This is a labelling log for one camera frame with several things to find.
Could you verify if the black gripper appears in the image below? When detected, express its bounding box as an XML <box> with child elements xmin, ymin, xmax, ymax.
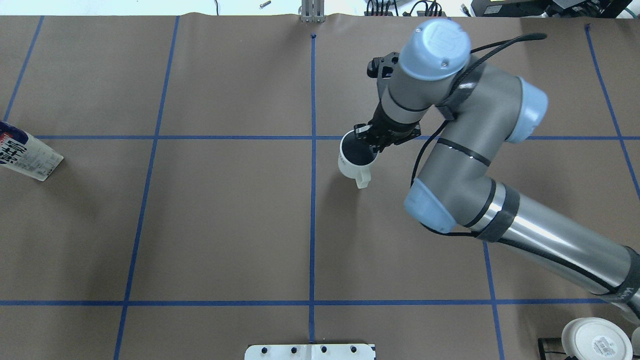
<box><xmin>353</xmin><ymin>102</ymin><xmax>421</xmax><ymax>149</ymax></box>

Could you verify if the white mug lower rack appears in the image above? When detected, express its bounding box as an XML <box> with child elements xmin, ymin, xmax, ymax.
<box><xmin>561</xmin><ymin>317</ymin><xmax>634</xmax><ymax>360</ymax></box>

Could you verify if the aluminium frame post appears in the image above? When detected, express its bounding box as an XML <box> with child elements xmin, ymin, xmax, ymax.
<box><xmin>299</xmin><ymin>0</ymin><xmax>326</xmax><ymax>24</ymax></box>

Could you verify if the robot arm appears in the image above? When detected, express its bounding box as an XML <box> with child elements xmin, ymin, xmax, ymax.
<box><xmin>351</xmin><ymin>17</ymin><xmax>639</xmax><ymax>324</ymax></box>

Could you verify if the black wire mug rack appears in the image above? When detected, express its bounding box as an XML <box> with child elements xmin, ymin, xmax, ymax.
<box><xmin>537</xmin><ymin>337</ymin><xmax>575</xmax><ymax>360</ymax></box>

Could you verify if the blue Pascual milk carton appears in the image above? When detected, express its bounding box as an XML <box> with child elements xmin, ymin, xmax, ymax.
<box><xmin>0</xmin><ymin>121</ymin><xmax>64</xmax><ymax>182</ymax></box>

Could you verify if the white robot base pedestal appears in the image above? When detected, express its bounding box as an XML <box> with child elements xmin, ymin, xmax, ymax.
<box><xmin>244</xmin><ymin>343</ymin><xmax>377</xmax><ymax>360</ymax></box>

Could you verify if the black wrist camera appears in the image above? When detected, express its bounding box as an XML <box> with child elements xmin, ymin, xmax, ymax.
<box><xmin>366</xmin><ymin>51</ymin><xmax>400</xmax><ymax>79</ymax></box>

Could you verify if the white HOME mug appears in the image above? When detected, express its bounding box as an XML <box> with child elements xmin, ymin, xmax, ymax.
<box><xmin>337</xmin><ymin>129</ymin><xmax>378</xmax><ymax>189</ymax></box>

